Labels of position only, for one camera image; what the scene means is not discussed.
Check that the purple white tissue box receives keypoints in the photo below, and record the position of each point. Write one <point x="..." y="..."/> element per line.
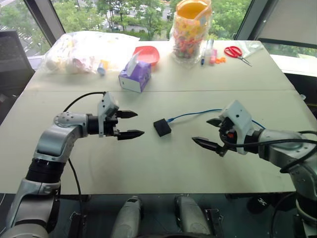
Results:
<point x="136" y="77"/>

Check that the grey rounded robot leg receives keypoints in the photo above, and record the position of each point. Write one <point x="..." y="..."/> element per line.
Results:
<point x="190" y="218"/>
<point x="127" y="218"/>

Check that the grey window blind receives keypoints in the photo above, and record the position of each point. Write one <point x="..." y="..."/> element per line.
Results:
<point x="292" y="19"/>

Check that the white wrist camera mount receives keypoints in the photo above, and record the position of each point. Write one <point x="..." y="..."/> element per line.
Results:
<point x="107" y="104"/>
<point x="241" y="119"/>

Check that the small orange pieces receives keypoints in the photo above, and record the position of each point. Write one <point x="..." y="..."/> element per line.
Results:
<point x="220" y="60"/>

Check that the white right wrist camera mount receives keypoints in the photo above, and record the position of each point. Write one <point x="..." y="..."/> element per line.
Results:
<point x="241" y="119"/>

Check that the empty clear plastic bag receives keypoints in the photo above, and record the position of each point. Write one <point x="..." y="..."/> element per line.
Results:
<point x="250" y="48"/>

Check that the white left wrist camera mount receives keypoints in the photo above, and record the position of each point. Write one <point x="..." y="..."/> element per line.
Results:
<point x="107" y="104"/>

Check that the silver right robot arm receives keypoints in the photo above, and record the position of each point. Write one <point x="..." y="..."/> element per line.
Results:
<point x="284" y="146"/>

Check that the clear bag of colourful pieces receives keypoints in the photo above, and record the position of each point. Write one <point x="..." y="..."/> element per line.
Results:
<point x="189" y="37"/>

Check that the blue pen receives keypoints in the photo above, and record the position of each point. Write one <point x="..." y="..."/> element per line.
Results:
<point x="202" y="58"/>

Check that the clear bag of toys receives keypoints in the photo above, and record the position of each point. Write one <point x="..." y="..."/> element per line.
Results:
<point x="81" y="52"/>

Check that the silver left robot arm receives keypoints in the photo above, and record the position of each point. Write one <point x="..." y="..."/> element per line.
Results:
<point x="57" y="138"/>

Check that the small clear bottle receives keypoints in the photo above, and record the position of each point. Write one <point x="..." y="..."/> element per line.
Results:
<point x="209" y="48"/>

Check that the small black box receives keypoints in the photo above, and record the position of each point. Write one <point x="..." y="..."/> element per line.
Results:
<point x="162" y="127"/>

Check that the black table bracket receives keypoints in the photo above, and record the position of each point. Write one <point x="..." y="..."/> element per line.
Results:
<point x="215" y="220"/>
<point x="78" y="224"/>

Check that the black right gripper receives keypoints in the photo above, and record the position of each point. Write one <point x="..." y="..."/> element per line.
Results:
<point x="223" y="130"/>

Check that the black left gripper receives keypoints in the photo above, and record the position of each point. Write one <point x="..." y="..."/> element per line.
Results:
<point x="110" y="123"/>

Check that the red plastic bowl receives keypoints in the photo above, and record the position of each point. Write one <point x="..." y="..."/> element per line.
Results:
<point x="148" y="55"/>

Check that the black shoe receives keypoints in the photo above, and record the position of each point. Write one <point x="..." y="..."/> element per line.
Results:
<point x="258" y="204"/>

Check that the dark window frame post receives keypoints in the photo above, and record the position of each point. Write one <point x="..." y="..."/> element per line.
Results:
<point x="44" y="19"/>
<point x="255" y="17"/>

